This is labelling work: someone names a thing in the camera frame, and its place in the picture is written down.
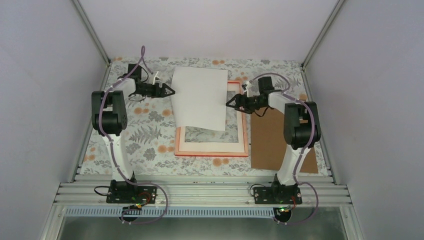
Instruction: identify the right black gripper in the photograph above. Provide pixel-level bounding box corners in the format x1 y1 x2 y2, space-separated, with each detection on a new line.
225 93 266 115

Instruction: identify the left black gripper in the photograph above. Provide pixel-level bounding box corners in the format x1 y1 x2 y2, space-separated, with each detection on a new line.
133 82 175 98

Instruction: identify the landscape photo print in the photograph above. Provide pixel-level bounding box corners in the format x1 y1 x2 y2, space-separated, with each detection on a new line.
171 66 228 131

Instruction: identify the white mat board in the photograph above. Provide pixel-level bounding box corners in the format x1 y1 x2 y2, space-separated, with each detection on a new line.
178 83 246 153

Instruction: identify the brown backing board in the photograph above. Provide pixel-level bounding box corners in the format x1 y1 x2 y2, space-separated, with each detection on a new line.
250 106 320 174

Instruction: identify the red picture frame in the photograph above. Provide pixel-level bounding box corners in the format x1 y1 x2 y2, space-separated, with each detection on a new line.
174 80 249 158

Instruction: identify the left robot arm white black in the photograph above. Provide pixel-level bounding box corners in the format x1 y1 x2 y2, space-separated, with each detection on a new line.
91 64 176 203

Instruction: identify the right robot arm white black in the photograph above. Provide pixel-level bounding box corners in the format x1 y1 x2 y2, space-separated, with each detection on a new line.
225 73 322 204

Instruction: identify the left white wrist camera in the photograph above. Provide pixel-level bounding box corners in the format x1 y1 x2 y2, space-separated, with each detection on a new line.
147 71 161 85

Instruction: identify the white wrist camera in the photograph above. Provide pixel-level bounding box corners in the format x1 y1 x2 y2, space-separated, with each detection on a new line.
241 81 252 97
147 71 161 85

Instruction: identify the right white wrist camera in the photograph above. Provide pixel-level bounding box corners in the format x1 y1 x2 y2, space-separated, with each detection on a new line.
241 81 252 97

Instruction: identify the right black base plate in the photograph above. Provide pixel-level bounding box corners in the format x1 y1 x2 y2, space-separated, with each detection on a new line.
253 185 303 205

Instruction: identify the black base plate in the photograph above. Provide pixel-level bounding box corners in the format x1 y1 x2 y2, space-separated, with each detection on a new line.
106 185 158 205
253 185 303 205

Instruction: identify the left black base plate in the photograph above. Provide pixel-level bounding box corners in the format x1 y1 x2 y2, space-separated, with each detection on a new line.
106 185 158 205

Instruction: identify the grey slotted cable duct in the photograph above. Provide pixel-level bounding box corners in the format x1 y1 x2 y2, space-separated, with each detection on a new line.
63 206 274 219

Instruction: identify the aluminium rail base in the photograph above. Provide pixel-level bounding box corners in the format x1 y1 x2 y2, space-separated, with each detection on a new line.
53 174 352 207

